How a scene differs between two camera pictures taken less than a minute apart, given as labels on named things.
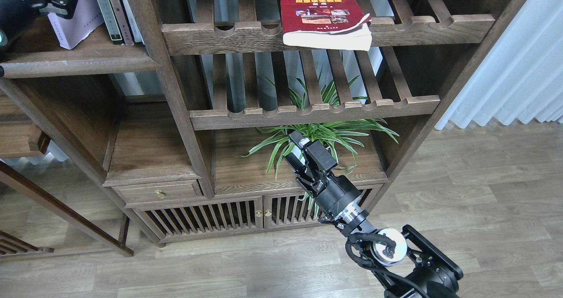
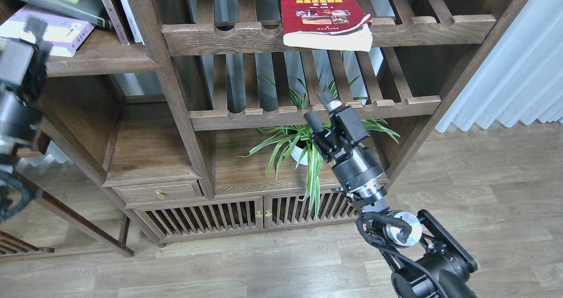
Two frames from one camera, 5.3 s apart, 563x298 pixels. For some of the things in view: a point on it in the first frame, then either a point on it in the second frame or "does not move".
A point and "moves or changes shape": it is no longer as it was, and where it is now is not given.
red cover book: (328, 17) does not move
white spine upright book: (137, 36) does not move
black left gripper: (19, 0) to (23, 66)
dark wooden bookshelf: (184, 95) does not move
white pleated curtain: (520, 78) does not move
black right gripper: (330, 191) to (355, 166)
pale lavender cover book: (69, 32) moves or changes shape
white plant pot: (297, 151) does not move
